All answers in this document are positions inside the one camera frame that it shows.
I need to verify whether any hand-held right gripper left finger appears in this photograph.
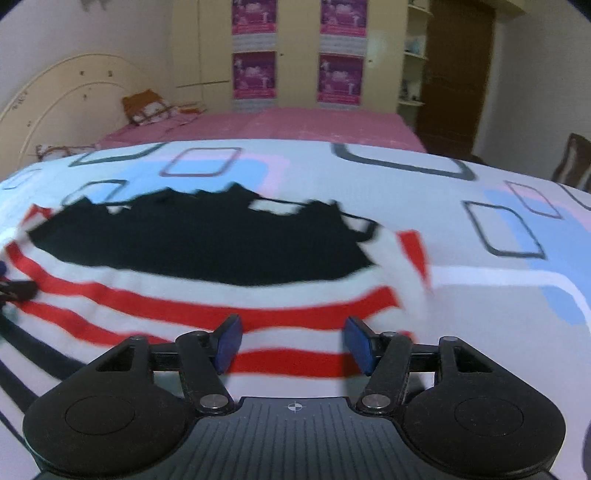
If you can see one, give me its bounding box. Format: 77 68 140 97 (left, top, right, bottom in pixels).
91 315 244 415

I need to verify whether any printed blanket with rectangles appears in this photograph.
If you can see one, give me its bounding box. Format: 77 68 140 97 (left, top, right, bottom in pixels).
0 141 591 462

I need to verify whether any cream wardrobe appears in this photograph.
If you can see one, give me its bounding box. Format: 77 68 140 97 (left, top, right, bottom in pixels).
171 0 407 114

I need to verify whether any striped cartoon print sweater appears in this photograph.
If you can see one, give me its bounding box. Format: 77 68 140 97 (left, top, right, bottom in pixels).
0 184 435 444

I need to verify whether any purple wall poster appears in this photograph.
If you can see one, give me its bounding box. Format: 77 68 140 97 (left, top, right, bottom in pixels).
320 0 369 38
232 51 277 100
231 0 278 35
318 53 365 104

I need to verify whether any cream corner shelf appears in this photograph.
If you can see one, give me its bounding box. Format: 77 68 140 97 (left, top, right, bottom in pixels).
397 0 435 108

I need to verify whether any wooden chair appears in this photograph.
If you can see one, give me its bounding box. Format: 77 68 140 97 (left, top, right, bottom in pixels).
551 133 591 192

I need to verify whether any pink bed sheet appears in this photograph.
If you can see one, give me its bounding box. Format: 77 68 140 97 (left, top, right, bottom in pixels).
95 107 428 153

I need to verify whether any small white patterned pillow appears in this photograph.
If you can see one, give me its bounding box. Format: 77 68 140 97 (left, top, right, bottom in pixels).
36 144 98 161

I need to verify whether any brown wooden door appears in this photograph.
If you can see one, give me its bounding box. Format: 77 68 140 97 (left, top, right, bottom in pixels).
418 0 497 160

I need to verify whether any brown and white pillow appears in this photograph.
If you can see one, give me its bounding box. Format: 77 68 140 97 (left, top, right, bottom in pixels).
122 89 206 127

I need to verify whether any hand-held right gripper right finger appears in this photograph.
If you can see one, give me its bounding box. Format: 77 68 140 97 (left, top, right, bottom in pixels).
345 316 498 414

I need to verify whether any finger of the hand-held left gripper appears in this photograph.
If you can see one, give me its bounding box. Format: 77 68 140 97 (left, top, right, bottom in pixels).
0 261 38 305

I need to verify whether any cream arched headboard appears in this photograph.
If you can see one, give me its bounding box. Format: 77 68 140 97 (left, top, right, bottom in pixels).
0 53 169 178

